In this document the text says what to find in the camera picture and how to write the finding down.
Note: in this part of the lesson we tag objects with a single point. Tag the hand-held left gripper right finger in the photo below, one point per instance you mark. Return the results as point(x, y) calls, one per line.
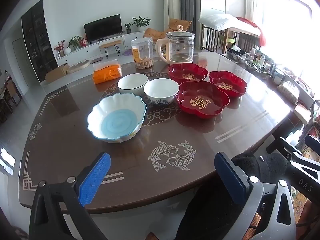
point(230, 177)

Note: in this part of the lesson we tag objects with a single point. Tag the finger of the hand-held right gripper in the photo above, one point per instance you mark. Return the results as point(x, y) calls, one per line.
point(313, 143)
point(281, 146)

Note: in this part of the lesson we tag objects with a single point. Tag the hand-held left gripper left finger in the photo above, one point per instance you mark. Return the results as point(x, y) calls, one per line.
point(95, 177)

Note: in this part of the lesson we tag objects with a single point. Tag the scalloped blue and white bowl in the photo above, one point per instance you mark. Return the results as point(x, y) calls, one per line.
point(117, 122)

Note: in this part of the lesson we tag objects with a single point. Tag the red flower-shaped plate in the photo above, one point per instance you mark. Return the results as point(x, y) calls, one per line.
point(188, 73)
point(200, 101)
point(228, 83)

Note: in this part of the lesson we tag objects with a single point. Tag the person's black knit clothing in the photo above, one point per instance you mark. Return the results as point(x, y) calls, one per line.
point(265, 165)

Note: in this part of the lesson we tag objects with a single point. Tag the cluster of bottles and jars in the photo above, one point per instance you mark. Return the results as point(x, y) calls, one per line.
point(262, 62)

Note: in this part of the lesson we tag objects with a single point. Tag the tray of dark items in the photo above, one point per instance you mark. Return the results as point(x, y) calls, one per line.
point(237, 55)

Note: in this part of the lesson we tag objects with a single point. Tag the white bowl with black rim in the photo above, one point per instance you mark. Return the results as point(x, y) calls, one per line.
point(132, 82)

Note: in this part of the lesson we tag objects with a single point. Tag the orange tissue pack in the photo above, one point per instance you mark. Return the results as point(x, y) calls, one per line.
point(107, 73)

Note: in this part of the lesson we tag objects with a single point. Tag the white bowl with blue flowers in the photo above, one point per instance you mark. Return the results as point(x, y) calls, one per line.
point(161, 90)

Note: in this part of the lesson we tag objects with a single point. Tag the cardboard box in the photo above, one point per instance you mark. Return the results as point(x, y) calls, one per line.
point(56, 73)

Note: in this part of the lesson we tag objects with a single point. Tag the round beige floor cushion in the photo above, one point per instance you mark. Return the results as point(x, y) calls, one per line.
point(78, 67)

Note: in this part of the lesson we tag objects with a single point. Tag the wooden chair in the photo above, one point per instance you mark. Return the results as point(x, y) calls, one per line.
point(10, 92)

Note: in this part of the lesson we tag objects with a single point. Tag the white television cabinet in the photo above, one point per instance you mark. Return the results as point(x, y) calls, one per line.
point(82, 52)

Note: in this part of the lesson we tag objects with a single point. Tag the red cloth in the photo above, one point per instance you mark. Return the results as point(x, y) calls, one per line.
point(250, 23)

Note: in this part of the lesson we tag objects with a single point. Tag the dark wooden railing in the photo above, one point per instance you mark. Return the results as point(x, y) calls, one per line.
point(212, 38)

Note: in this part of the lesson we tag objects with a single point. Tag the white round vase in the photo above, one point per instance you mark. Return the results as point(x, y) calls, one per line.
point(67, 51)

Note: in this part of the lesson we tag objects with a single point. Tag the clear plastic jar of peanuts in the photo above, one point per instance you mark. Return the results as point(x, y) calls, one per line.
point(142, 52)

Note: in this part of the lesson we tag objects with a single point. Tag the wooden stool with black legs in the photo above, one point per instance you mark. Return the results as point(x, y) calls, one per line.
point(110, 44)

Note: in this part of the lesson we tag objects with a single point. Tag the red flowers in vase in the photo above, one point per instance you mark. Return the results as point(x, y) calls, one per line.
point(59, 47)

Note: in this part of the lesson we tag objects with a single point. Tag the red gift box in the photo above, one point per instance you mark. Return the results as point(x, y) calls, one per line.
point(83, 42)

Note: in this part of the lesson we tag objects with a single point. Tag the leafy green plant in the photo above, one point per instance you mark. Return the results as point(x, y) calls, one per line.
point(74, 42)

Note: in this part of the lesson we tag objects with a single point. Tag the white pillow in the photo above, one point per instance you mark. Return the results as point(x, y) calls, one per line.
point(217, 21)

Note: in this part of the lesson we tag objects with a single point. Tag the dark glass display cabinet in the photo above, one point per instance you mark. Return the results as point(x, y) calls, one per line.
point(38, 40)

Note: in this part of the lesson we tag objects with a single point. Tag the flat screen television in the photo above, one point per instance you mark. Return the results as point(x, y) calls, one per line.
point(103, 28)

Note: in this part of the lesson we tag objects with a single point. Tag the small green potted plant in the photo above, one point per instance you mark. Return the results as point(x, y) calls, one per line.
point(128, 27)

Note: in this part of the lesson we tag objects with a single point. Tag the orange lounge chair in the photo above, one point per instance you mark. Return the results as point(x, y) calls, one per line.
point(177, 23)

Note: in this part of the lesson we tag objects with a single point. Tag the large green potted plant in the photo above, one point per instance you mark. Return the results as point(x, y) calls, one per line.
point(141, 22)

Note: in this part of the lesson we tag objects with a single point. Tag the grey curtain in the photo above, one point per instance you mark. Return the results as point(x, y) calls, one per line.
point(188, 0)

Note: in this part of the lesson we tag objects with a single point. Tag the standing air conditioner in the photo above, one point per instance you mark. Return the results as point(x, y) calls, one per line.
point(171, 1)

